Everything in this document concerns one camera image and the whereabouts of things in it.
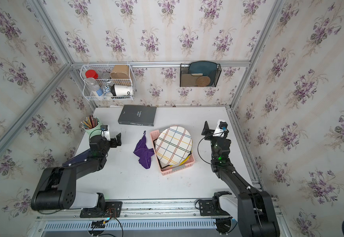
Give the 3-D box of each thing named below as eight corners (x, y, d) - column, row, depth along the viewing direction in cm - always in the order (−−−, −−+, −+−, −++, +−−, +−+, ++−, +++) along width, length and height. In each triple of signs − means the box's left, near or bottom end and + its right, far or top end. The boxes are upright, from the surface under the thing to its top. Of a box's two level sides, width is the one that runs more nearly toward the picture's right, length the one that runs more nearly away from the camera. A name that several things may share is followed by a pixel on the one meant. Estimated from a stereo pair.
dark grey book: (119, 124, 111) (117, 120, 108) (126, 108, 122) (124, 104, 119) (153, 126, 110) (152, 123, 106) (156, 110, 121) (156, 106, 117)
